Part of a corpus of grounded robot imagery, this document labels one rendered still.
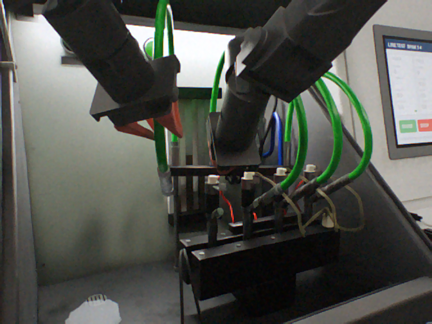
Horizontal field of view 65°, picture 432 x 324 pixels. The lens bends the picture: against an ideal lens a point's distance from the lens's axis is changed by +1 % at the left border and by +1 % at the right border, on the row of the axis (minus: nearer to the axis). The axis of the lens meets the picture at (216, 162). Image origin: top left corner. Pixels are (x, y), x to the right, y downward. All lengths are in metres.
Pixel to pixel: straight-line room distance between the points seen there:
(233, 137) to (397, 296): 0.37
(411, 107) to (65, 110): 0.86
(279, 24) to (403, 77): 0.69
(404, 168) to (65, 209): 0.84
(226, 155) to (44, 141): 0.47
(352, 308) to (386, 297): 0.07
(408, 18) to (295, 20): 0.78
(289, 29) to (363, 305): 0.42
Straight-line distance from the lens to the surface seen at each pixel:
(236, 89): 0.42
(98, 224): 0.89
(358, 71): 0.92
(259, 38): 0.38
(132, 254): 0.94
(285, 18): 0.39
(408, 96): 1.04
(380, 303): 0.62
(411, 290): 0.67
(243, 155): 0.49
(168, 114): 0.38
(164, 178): 0.50
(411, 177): 1.01
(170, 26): 0.72
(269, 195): 0.61
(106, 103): 0.40
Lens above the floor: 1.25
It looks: 10 degrees down
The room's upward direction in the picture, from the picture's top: straight up
